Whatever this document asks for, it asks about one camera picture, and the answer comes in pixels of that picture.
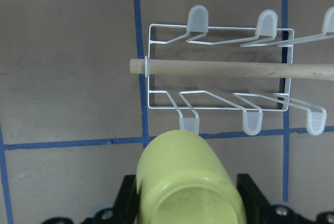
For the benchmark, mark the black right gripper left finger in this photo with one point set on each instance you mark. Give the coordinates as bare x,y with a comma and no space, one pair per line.
126,205

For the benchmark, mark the yellow plastic cup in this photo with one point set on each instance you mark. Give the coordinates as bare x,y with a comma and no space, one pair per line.
180,179

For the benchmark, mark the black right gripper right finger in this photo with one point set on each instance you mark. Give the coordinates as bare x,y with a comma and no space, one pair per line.
256,204

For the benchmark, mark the white wire cup rack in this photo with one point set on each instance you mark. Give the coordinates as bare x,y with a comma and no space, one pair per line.
264,34

